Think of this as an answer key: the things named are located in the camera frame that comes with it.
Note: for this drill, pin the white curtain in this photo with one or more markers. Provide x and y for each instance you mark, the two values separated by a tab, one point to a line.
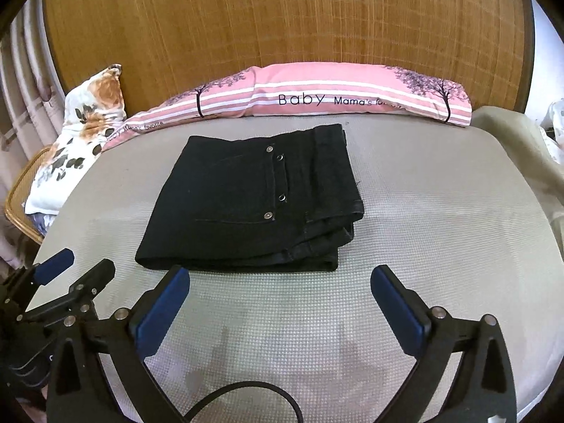
26	97

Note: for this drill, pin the black pants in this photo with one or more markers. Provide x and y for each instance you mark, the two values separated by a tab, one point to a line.
229	202

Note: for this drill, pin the beige blanket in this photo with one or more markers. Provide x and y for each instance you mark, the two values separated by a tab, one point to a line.
506	141

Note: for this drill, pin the grey-blue cloth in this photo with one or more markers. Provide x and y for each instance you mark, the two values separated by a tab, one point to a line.
40	222

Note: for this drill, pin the woven wooden headboard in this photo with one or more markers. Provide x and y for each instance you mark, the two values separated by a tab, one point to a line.
264	17

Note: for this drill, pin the pink striped pillow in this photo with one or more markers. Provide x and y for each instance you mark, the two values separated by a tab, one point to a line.
308	83

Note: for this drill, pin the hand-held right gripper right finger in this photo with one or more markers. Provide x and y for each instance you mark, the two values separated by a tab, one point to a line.
396	313

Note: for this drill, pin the grey bed mat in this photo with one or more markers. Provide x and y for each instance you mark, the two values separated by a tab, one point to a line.
418	229

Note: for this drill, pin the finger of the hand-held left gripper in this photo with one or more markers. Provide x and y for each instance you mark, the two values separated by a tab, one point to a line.
55	264
94	275

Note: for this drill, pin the rattan chair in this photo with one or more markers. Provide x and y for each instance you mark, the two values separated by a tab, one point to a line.
17	202

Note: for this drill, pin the white patterned cloth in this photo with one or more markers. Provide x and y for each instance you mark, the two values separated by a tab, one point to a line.
553	116

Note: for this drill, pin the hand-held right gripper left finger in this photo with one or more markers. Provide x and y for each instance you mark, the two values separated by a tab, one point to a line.
161	313

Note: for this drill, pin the floral pillow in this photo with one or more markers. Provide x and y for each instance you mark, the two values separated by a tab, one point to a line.
83	119

